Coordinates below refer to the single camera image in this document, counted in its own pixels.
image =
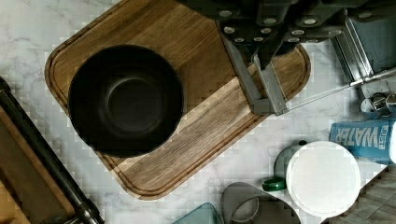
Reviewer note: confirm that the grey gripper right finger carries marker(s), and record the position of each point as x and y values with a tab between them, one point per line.
272	88

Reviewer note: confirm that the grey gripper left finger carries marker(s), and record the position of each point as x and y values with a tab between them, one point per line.
257	103

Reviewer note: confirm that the black bowl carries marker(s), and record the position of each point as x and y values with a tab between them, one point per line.
125	101

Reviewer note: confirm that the blue water carton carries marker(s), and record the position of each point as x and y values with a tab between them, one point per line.
371	139

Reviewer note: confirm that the metal dish rack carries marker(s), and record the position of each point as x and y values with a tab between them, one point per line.
362	58

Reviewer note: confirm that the teal glass container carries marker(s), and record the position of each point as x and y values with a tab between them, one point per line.
203	214

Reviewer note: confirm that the wooden cutting board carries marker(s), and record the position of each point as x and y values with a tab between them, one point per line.
215	114

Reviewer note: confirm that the dark bronze faucet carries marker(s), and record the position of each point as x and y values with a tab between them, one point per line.
86	211

